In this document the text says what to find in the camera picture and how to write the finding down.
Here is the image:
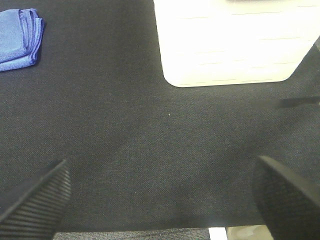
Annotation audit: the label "black fabric table cover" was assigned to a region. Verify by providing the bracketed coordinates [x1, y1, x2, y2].
[0, 0, 320, 232]

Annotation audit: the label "white plastic storage bin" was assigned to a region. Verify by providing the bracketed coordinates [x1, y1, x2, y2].
[154, 0, 320, 88]

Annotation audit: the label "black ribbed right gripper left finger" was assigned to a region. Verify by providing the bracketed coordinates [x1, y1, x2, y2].
[0, 160, 72, 240]

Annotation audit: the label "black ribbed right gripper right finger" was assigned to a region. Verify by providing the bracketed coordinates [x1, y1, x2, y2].
[252, 156, 320, 240]

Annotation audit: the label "folded blue towel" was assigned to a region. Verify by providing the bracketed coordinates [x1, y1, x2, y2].
[0, 8, 45, 72]

